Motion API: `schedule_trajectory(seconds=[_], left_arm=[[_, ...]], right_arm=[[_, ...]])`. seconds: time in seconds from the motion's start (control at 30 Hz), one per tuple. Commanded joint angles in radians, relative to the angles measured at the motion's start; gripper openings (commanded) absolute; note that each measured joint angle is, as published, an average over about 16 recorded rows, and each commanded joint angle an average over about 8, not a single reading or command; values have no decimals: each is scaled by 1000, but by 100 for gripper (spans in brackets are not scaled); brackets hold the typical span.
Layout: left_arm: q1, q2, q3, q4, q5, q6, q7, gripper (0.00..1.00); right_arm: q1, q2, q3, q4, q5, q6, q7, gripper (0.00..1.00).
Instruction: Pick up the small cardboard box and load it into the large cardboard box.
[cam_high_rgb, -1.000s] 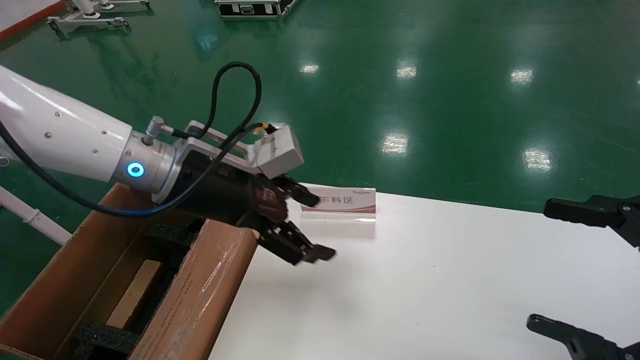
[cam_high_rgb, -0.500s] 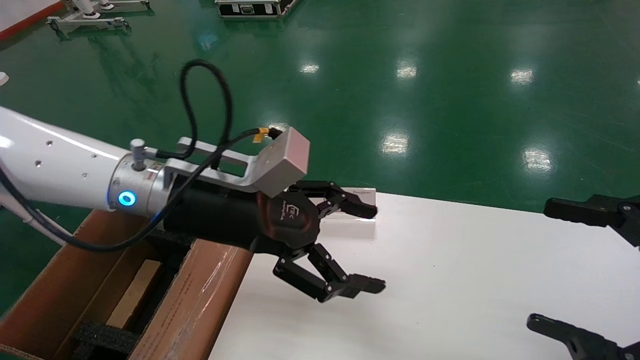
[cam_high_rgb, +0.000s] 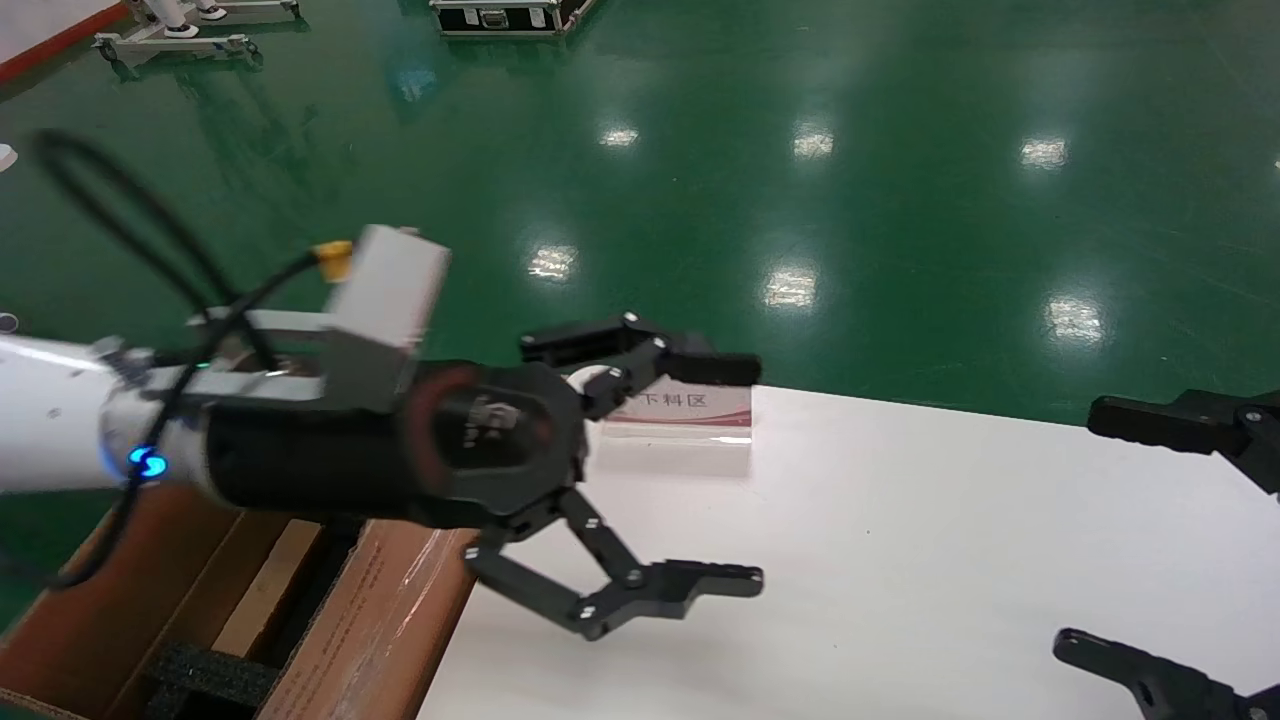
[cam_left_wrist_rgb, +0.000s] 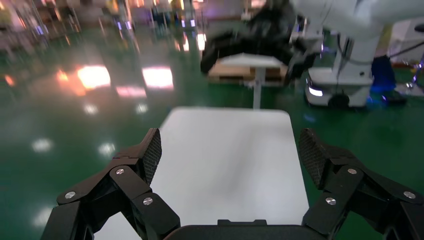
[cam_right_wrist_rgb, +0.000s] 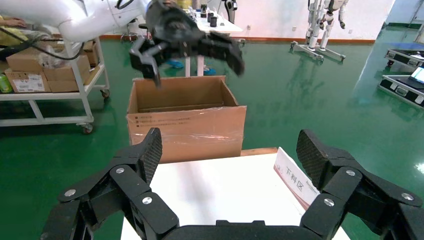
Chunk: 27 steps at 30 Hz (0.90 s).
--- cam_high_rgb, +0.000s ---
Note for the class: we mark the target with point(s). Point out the large cardboard box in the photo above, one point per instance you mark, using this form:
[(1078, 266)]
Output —
[(390, 620)]

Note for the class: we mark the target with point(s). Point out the acrylic table sign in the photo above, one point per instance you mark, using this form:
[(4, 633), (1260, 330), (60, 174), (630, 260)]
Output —
[(700, 410)]

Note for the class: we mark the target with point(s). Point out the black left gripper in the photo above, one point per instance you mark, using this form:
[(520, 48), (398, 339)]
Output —
[(480, 440)]

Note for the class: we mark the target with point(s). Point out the grey metal robot stand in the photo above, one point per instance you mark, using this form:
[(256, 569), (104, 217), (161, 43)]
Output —
[(180, 46)]

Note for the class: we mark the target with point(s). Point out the silver camera mount bracket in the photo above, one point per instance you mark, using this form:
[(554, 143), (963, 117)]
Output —
[(260, 385)]

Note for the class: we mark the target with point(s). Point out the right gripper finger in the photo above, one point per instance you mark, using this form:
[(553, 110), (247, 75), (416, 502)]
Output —
[(1170, 690), (1220, 425)]

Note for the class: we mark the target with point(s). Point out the black flight case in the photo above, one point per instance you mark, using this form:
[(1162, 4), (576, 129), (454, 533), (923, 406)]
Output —
[(500, 18)]

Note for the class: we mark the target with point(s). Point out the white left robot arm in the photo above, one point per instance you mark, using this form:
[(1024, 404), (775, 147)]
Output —
[(50, 420)]

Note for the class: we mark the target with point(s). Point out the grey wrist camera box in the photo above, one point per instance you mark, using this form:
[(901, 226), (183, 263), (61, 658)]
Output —
[(390, 290)]

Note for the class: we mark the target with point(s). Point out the black foam insert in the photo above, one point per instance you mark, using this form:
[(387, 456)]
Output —
[(210, 680)]

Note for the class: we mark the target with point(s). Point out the small cardboard box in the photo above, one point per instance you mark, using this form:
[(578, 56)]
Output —
[(265, 590)]

